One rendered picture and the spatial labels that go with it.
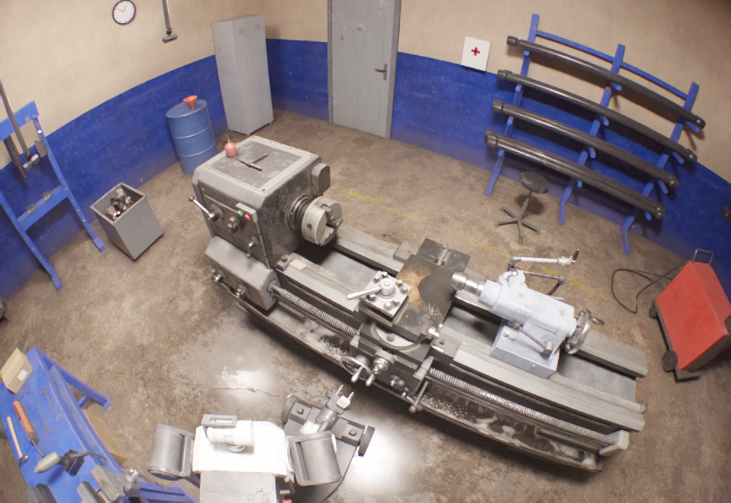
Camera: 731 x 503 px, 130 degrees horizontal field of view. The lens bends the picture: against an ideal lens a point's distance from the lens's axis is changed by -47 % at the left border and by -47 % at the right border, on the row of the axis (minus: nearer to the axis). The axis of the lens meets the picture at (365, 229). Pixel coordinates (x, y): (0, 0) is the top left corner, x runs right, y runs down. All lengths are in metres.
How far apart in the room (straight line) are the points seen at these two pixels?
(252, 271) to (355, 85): 3.55
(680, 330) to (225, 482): 3.60
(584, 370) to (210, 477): 1.84
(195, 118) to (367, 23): 2.54
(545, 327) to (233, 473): 1.29
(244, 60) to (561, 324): 4.70
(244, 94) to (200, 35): 1.16
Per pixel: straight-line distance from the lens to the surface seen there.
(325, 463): 0.92
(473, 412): 2.00
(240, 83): 4.92
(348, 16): 4.73
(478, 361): 1.61
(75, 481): 1.92
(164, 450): 1.00
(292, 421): 2.15
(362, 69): 4.74
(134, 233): 3.51
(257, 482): 0.91
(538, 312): 1.47
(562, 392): 1.74
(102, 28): 4.45
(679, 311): 3.68
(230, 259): 2.02
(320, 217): 1.59
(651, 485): 3.28
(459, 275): 1.48
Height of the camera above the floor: 2.24
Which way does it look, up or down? 43 degrees down
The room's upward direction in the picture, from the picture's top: 2 degrees clockwise
